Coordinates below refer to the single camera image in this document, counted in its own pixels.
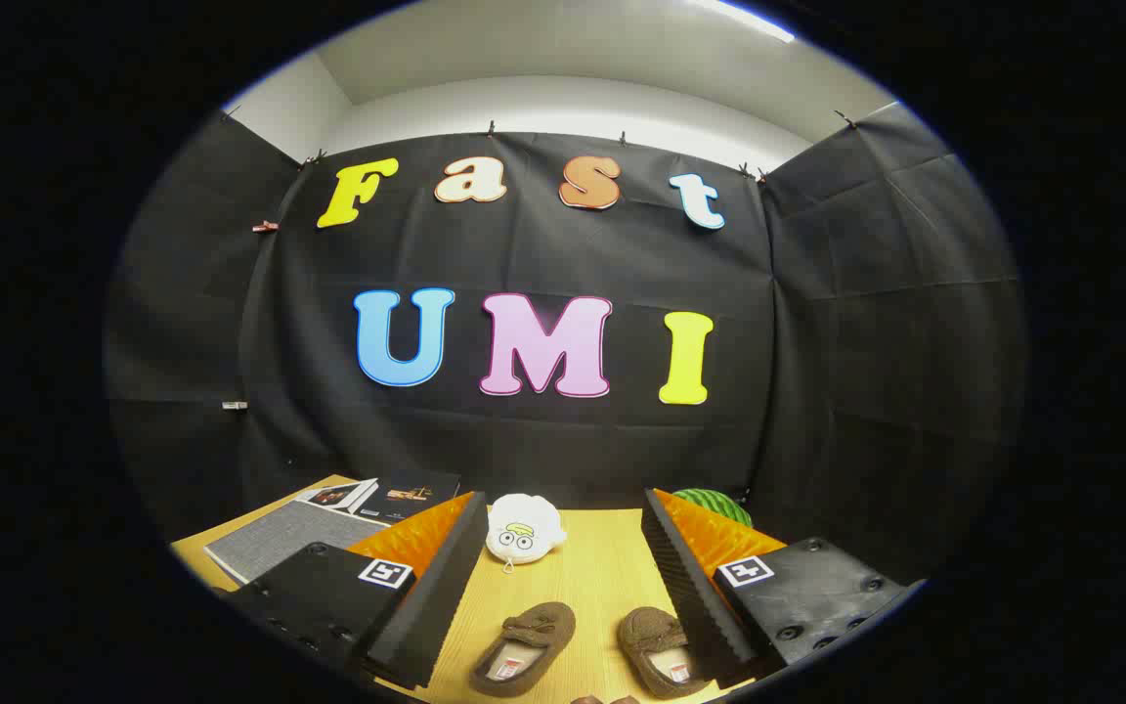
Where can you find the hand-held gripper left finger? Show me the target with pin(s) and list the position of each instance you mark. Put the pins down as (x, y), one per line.
(431, 606)

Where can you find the white plush toy with eyes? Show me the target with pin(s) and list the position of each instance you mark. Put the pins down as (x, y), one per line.
(524, 528)

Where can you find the thin white booklet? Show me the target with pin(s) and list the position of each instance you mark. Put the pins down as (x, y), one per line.
(338, 496)

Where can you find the green watermelon slice plush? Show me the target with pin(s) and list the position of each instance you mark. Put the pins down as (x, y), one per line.
(719, 504)

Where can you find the brown fuzzy slipper shoe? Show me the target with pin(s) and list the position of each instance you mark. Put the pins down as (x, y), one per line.
(539, 626)
(651, 631)

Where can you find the dark blue book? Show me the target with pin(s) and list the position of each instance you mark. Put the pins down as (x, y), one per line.
(411, 494)

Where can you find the grey fabric storage box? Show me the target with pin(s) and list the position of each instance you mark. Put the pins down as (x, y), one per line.
(280, 538)

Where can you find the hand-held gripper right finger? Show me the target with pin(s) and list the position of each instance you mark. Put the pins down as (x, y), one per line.
(695, 606)

